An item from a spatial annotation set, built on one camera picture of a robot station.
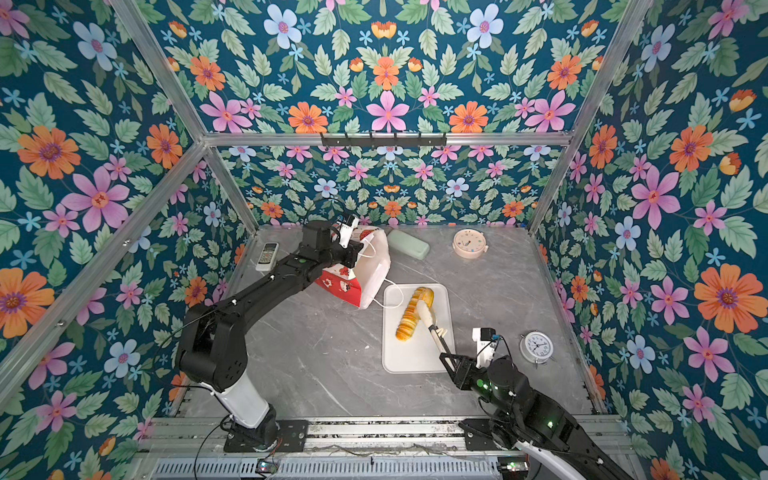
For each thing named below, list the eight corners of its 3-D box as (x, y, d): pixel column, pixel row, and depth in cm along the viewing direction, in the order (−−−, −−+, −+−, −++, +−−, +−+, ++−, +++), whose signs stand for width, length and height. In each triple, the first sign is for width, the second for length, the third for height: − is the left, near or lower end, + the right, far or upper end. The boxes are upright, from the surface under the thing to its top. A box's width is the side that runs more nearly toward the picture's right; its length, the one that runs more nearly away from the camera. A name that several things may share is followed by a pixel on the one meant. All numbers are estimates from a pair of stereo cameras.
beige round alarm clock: (454, 258, 113) (455, 252, 110) (450, 234, 121) (451, 228, 118) (488, 258, 113) (490, 252, 110) (482, 234, 121) (484, 228, 118)
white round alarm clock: (524, 367, 86) (528, 362, 83) (516, 336, 92) (520, 330, 89) (554, 367, 86) (560, 362, 83) (544, 336, 92) (549, 330, 89)
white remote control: (259, 270, 110) (255, 265, 108) (268, 247, 118) (265, 242, 115) (272, 270, 110) (269, 265, 108) (280, 247, 118) (277, 242, 115)
